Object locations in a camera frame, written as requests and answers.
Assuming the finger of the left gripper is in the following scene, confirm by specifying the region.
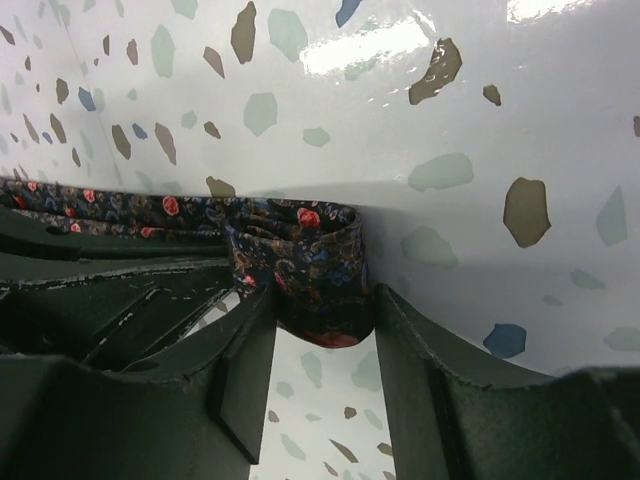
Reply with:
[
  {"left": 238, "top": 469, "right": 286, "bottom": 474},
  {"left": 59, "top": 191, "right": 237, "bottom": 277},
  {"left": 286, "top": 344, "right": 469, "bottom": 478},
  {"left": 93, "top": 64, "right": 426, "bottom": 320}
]
[
  {"left": 1, "top": 207, "right": 228, "bottom": 260},
  {"left": 1, "top": 264, "right": 233, "bottom": 371}
]

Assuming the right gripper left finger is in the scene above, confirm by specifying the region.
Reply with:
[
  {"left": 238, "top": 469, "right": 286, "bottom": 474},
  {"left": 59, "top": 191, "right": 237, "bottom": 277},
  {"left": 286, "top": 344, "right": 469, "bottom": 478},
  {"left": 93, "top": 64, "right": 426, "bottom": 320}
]
[{"left": 1, "top": 287, "right": 276, "bottom": 480}]

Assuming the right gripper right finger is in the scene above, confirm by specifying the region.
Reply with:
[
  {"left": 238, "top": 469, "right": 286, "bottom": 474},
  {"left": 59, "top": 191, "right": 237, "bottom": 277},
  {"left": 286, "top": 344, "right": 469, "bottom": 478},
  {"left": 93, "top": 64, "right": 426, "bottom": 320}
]
[{"left": 374, "top": 284, "right": 639, "bottom": 480}]

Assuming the navy floral paisley tie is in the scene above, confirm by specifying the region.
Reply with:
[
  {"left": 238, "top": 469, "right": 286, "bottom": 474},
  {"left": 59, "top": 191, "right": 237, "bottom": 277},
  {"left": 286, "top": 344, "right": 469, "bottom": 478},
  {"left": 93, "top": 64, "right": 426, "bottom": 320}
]
[{"left": 1, "top": 179, "right": 374, "bottom": 348}]

